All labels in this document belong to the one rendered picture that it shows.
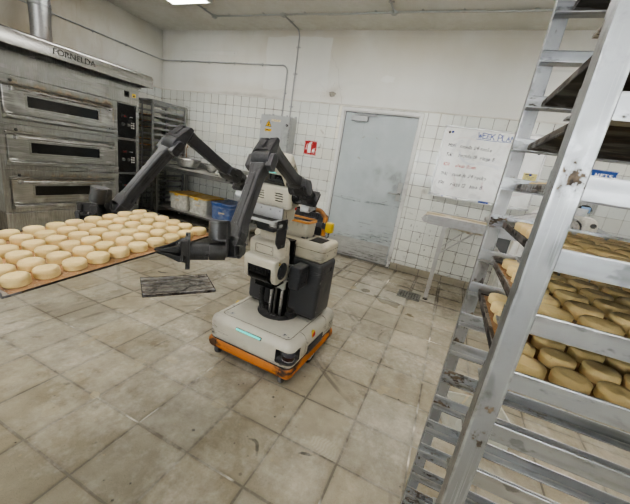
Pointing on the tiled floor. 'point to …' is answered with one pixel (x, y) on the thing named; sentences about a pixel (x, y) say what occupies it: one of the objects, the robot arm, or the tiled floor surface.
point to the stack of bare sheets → (175, 285)
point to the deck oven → (50, 128)
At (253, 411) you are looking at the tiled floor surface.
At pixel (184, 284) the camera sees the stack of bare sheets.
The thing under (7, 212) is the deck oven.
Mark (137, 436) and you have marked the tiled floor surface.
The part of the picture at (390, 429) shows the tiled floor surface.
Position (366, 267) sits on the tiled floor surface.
